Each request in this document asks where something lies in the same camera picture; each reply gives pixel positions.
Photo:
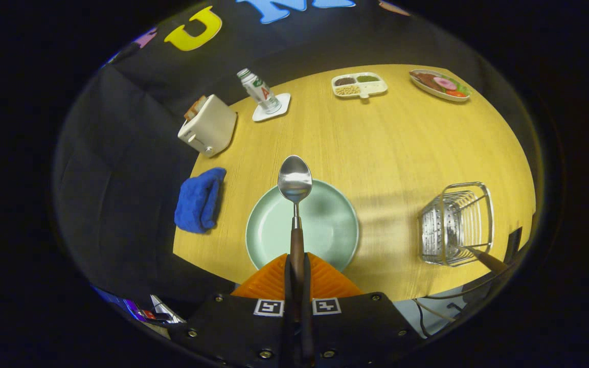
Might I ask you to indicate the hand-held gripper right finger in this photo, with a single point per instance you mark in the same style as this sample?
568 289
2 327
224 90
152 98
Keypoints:
308 291

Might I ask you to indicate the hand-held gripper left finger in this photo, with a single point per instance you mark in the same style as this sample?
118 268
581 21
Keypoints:
287 291

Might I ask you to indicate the pale green plate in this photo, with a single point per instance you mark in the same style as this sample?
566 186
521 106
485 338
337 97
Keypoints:
325 230

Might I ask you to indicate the white flat object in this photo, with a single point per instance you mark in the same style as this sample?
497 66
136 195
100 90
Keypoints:
169 311

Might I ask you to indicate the blue folded cloth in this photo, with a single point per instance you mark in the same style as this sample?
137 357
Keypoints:
197 202

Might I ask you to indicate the colourful printed packet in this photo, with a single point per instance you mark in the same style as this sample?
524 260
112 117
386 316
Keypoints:
131 308

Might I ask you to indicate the white toaster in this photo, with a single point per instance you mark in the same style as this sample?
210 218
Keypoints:
212 125

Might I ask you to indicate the white square coaster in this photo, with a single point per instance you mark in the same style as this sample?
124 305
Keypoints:
284 99

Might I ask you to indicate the clear plastic drink bottle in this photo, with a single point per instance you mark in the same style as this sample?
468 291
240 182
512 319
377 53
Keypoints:
258 91

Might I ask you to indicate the brown toast slice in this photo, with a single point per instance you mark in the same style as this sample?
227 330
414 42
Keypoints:
190 112
198 104

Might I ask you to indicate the black backdrop cloth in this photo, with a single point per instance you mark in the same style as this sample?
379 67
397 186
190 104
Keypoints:
110 179

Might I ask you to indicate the white divided dish with beans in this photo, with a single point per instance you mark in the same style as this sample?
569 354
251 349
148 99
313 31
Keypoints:
374 88

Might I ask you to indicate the white plate with toy food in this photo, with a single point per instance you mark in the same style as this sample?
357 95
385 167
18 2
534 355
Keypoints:
437 94

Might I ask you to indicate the brown toy meat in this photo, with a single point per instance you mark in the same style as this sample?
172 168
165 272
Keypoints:
427 81

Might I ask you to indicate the red toy tomato slice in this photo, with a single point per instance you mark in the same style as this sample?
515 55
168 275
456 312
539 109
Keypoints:
456 93

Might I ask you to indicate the pink toy ham slice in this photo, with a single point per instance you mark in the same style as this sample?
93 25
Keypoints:
446 83

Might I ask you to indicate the green toy lettuce leaf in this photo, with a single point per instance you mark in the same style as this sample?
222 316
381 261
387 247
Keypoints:
461 87

